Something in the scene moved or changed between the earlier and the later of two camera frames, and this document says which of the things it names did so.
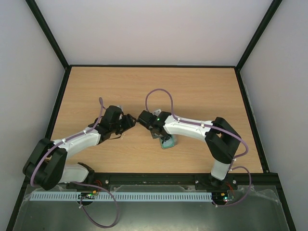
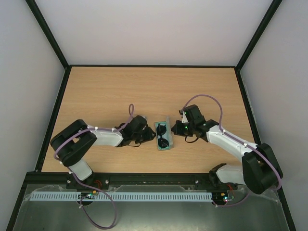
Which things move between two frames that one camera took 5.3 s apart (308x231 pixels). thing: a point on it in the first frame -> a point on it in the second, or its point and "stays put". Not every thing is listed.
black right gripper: (163, 137) -> (179, 128)
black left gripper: (129, 122) -> (148, 136)
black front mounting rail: (265, 179) stays put
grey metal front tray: (233, 208) stays put
